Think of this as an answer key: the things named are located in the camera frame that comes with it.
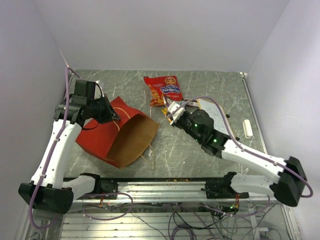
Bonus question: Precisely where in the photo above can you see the purple brown M&M's packet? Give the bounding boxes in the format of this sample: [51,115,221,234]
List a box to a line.
[181,99,199,108]

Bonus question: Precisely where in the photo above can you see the yellow M&M's packet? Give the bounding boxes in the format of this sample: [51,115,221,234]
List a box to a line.
[161,107,172,124]

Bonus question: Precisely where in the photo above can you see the white grey snack wrapper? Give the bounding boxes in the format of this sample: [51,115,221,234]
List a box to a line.
[163,96,173,107]

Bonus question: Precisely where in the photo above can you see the red paper bag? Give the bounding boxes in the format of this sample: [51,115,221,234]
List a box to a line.
[75,96,160,169]

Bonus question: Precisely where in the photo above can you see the red candy bag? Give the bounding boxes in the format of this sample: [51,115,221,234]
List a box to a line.
[143,75,183,107]

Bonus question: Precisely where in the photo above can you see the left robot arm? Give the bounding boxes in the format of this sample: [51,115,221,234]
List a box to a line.
[18,79,120,214]

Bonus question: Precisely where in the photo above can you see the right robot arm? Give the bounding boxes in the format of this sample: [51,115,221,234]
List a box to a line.
[170,109,307,207]

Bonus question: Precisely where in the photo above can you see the yellow-framed small whiteboard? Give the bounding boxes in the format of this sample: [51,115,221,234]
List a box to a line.
[197,98,236,138]

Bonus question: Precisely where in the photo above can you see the white whiteboard eraser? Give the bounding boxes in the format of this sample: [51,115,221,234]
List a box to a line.
[242,119,253,139]

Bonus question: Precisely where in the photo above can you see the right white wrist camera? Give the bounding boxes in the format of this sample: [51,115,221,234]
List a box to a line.
[166,101,186,125]

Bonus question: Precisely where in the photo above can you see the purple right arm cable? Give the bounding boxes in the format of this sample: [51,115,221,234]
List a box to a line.
[165,96,314,218]

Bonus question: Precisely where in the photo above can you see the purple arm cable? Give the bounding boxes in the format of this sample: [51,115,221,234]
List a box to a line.
[27,66,81,230]
[165,96,314,218]

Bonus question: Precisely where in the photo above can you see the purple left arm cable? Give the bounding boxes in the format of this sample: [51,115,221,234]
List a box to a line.
[27,66,81,230]

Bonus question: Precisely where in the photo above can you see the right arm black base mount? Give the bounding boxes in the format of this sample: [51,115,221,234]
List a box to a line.
[200,172,241,199]

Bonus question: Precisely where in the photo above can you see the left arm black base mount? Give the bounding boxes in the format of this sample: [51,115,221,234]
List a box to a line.
[91,178,118,200]

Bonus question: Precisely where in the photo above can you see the aluminium frame rail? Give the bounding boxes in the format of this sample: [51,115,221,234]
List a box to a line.
[27,180,291,203]

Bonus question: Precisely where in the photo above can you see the loose cables under table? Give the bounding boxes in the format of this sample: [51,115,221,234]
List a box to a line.
[82,191,276,240]

